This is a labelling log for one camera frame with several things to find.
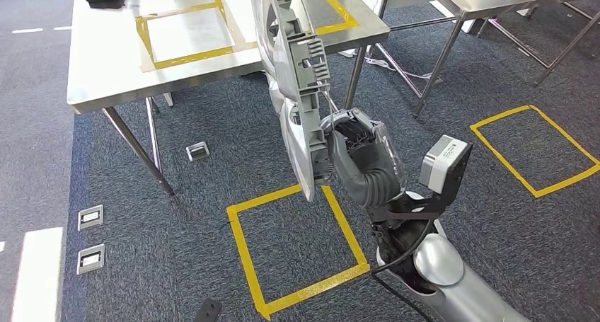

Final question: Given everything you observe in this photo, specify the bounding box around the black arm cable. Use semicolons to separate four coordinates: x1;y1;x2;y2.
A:
370;219;439;322

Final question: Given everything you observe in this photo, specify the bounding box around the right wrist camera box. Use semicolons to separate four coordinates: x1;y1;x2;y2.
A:
370;134;473;222

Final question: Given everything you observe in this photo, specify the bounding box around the raised floor socket box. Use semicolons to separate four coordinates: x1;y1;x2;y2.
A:
185;142;211;163

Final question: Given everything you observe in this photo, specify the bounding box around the grey plastic wheel hubcap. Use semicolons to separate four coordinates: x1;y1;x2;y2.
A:
248;0;335;204

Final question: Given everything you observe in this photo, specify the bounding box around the yellow floor tape rectangle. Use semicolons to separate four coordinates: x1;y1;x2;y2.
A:
469;105;600;199
226;183;371;322

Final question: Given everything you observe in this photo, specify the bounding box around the clear plastic film cover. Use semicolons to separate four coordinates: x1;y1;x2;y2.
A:
374;120;408;190

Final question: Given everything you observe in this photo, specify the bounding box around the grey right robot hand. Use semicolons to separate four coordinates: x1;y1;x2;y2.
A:
320;106;405;185

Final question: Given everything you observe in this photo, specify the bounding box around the white floor cable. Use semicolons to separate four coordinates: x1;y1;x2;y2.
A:
363;56;434;81

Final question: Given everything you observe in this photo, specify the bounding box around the metal floor socket plate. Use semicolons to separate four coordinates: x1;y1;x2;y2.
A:
76;243;107;277
77;204;105;232

